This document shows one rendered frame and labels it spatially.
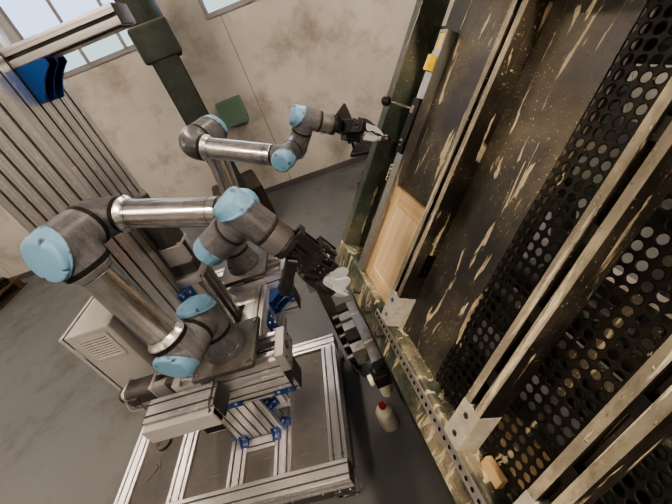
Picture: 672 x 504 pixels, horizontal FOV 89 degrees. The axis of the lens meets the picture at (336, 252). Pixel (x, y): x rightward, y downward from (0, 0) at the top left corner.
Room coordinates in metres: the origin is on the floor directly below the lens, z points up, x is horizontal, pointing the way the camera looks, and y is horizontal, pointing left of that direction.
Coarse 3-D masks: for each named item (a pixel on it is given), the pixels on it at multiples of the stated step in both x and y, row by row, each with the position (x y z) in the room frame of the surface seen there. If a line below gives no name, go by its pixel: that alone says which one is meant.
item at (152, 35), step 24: (120, 0) 4.04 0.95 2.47; (144, 0) 4.05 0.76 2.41; (144, 24) 3.75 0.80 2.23; (168, 24) 3.79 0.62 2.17; (144, 48) 3.73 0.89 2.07; (168, 48) 3.76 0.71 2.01; (168, 72) 3.75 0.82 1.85; (192, 96) 3.76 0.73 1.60; (192, 120) 3.74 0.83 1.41; (216, 192) 4.18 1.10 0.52; (264, 192) 3.86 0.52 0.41
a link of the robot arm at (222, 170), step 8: (200, 120) 1.46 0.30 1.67; (208, 120) 1.47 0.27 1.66; (216, 120) 1.49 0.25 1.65; (200, 128) 1.40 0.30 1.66; (208, 128) 1.43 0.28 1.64; (216, 128) 1.46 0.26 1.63; (224, 128) 1.50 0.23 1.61; (216, 136) 1.44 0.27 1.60; (224, 136) 1.49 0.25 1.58; (216, 160) 1.46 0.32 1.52; (224, 160) 1.47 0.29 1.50; (216, 168) 1.46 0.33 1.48; (224, 168) 1.47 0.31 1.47; (216, 176) 1.47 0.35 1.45; (224, 176) 1.46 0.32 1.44; (232, 176) 1.48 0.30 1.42; (224, 184) 1.47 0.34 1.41; (232, 184) 1.47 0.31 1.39
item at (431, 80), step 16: (448, 32) 1.23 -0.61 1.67; (448, 48) 1.23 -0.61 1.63; (432, 80) 1.23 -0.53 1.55; (432, 96) 1.23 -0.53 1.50; (416, 128) 1.22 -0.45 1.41; (400, 160) 1.22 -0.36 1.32; (400, 176) 1.22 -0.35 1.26; (384, 192) 1.25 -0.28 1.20; (384, 208) 1.21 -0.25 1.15; (368, 240) 1.24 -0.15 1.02; (368, 256) 1.21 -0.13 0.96
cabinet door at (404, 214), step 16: (400, 192) 1.17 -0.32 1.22; (400, 208) 1.13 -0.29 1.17; (416, 208) 1.03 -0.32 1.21; (384, 224) 1.19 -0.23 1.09; (400, 224) 1.09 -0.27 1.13; (416, 224) 0.99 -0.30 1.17; (384, 240) 1.15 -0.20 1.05; (400, 240) 1.04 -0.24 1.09; (384, 256) 1.11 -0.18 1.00; (400, 256) 1.00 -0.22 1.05; (368, 272) 1.17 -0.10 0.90; (384, 272) 1.06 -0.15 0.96; (384, 288) 1.01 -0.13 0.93
